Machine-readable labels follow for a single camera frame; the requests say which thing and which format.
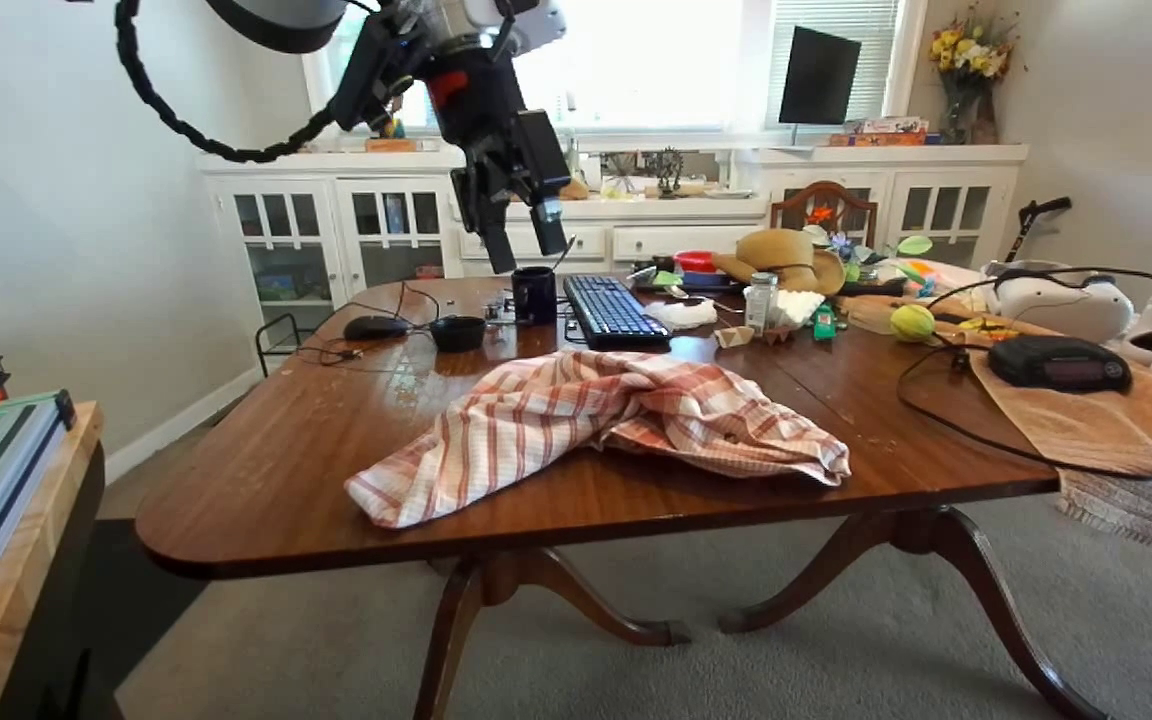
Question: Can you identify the straw hat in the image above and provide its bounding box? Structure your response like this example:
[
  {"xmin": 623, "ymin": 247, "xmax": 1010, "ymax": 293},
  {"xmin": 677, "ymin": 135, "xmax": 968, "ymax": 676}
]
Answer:
[{"xmin": 711, "ymin": 224, "xmax": 854, "ymax": 298}]

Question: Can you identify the white cloth bundle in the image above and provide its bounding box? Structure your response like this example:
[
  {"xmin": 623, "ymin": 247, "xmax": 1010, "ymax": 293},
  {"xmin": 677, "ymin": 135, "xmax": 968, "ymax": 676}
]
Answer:
[{"xmin": 991, "ymin": 269, "xmax": 1141, "ymax": 349}]

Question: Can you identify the wooden dining table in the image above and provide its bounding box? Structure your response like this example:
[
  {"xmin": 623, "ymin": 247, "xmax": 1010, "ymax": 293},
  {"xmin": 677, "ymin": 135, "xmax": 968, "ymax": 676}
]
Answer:
[{"xmin": 134, "ymin": 272, "xmax": 1118, "ymax": 720}]

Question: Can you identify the grey aluminium rail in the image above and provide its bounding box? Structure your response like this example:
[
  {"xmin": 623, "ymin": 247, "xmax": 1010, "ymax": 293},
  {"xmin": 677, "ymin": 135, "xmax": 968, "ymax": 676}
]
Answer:
[{"xmin": 0, "ymin": 382, "xmax": 81, "ymax": 632}]

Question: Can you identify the black monitor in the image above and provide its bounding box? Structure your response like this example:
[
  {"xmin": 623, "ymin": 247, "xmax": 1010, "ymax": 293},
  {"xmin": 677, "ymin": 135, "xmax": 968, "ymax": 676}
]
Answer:
[{"xmin": 775, "ymin": 19, "xmax": 870, "ymax": 133}]

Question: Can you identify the red bowl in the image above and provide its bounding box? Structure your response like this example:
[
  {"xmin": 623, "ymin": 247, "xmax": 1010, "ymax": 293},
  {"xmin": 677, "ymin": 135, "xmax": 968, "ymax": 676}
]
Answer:
[{"xmin": 674, "ymin": 245, "xmax": 724, "ymax": 275}]

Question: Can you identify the small green toy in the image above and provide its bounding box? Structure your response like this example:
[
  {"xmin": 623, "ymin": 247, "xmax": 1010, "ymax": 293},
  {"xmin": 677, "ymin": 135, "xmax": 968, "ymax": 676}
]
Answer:
[{"xmin": 804, "ymin": 298, "xmax": 849, "ymax": 349}]

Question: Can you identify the black mug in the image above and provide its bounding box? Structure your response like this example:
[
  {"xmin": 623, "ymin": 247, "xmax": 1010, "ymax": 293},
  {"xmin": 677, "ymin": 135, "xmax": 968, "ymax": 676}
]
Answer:
[{"xmin": 510, "ymin": 265, "xmax": 566, "ymax": 332}]

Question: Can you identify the yellow flower bouquet vase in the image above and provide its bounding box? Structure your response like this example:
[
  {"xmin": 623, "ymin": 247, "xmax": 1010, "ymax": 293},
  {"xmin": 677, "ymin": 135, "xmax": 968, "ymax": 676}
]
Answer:
[{"xmin": 923, "ymin": 0, "xmax": 1030, "ymax": 148}]

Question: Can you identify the clear glass jar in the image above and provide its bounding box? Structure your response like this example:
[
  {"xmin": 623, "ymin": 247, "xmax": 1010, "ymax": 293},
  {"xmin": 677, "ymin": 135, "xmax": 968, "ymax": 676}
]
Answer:
[{"xmin": 484, "ymin": 293, "xmax": 524, "ymax": 365}]

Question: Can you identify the black upright handle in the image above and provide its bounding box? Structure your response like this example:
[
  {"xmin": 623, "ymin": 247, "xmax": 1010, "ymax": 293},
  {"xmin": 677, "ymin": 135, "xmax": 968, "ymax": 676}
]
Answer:
[{"xmin": 999, "ymin": 191, "xmax": 1079, "ymax": 272}]

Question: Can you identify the black tabletop device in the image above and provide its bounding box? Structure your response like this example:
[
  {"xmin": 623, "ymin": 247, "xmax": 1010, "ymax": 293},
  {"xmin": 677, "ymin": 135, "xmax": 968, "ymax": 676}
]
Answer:
[{"xmin": 986, "ymin": 332, "xmax": 1136, "ymax": 396}]

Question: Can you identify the stack of books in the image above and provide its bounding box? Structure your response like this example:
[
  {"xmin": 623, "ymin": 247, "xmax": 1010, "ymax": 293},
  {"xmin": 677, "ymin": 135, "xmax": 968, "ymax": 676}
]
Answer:
[{"xmin": 824, "ymin": 113, "xmax": 940, "ymax": 148}]

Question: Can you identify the small black bowl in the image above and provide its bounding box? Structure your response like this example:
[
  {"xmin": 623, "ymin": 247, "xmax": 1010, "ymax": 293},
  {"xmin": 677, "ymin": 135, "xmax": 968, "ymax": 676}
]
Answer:
[{"xmin": 429, "ymin": 310, "xmax": 491, "ymax": 358}]

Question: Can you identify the black device cable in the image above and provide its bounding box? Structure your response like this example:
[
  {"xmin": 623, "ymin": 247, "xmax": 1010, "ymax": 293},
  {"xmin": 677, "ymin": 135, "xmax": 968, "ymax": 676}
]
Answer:
[{"xmin": 892, "ymin": 261, "xmax": 1152, "ymax": 467}]

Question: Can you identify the wooden chair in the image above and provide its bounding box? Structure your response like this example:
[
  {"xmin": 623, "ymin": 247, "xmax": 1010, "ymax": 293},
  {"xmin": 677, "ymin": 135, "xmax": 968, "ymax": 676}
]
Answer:
[{"xmin": 770, "ymin": 174, "xmax": 885, "ymax": 252}]

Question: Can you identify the black computer keyboard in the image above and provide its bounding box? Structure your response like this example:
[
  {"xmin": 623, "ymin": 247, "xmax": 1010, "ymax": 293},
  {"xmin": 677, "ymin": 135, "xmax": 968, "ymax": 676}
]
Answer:
[{"xmin": 562, "ymin": 272, "xmax": 677, "ymax": 354}]

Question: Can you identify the red white striped towel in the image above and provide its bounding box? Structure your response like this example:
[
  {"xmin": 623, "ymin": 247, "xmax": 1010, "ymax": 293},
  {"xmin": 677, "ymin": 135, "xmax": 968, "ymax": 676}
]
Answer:
[{"xmin": 345, "ymin": 349, "xmax": 857, "ymax": 536}]

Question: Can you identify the striped woven rug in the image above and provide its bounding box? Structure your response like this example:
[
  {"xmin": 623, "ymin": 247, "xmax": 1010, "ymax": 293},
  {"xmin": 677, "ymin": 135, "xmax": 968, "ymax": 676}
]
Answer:
[{"xmin": 1055, "ymin": 460, "xmax": 1152, "ymax": 574}]

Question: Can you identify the yellow-green ball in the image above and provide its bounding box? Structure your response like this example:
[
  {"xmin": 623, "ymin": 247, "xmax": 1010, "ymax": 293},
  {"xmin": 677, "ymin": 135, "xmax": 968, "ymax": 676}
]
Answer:
[{"xmin": 890, "ymin": 298, "xmax": 944, "ymax": 349}]

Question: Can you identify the black metal chair frame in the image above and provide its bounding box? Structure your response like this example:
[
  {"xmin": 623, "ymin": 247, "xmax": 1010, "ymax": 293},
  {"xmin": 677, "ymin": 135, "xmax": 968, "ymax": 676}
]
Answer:
[{"xmin": 250, "ymin": 309, "xmax": 309, "ymax": 379}]

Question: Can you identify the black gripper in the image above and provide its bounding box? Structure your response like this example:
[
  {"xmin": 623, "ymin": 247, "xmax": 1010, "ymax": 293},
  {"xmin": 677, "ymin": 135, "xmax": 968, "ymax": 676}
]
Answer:
[{"xmin": 426, "ymin": 44, "xmax": 577, "ymax": 279}]

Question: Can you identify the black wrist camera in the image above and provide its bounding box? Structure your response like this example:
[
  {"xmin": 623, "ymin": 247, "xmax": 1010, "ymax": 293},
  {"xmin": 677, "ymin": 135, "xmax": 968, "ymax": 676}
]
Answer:
[{"xmin": 329, "ymin": 6, "xmax": 406, "ymax": 135}]

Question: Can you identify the black computer mouse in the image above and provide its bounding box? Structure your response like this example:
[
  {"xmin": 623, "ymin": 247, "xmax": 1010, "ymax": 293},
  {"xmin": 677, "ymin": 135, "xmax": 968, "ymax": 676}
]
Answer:
[{"xmin": 341, "ymin": 310, "xmax": 416, "ymax": 342}]

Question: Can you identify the black corrugated cable conduit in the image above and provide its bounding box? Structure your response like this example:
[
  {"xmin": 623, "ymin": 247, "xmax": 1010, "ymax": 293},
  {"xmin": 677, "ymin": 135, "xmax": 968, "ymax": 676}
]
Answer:
[{"xmin": 114, "ymin": 0, "xmax": 352, "ymax": 167}]

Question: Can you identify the white built-in cabinet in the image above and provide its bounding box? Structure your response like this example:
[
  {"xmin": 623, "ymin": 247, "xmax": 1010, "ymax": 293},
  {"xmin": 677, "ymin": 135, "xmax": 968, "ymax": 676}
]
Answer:
[{"xmin": 191, "ymin": 133, "xmax": 1033, "ymax": 342}]

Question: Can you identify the wooden workbench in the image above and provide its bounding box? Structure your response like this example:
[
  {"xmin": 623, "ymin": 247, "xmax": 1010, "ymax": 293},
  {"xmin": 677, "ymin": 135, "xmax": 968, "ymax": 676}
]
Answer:
[{"xmin": 0, "ymin": 391, "xmax": 114, "ymax": 720}]

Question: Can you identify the tan placemat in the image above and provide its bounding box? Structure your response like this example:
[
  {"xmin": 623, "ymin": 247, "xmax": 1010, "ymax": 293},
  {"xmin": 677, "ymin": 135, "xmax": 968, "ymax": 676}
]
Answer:
[{"xmin": 964, "ymin": 349, "xmax": 1152, "ymax": 478}]

